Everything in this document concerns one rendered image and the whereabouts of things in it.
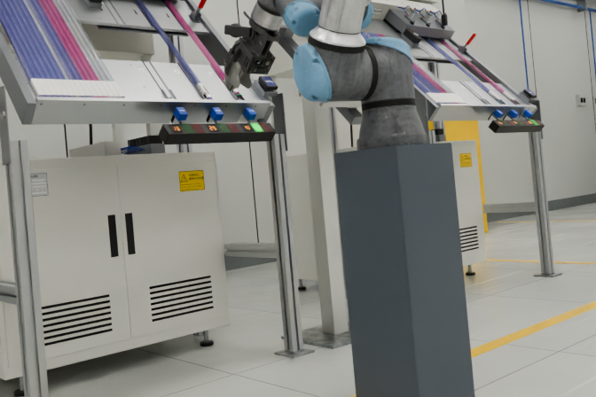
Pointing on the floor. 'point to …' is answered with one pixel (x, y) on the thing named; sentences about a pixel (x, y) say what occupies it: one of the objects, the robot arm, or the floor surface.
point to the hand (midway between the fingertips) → (230, 84)
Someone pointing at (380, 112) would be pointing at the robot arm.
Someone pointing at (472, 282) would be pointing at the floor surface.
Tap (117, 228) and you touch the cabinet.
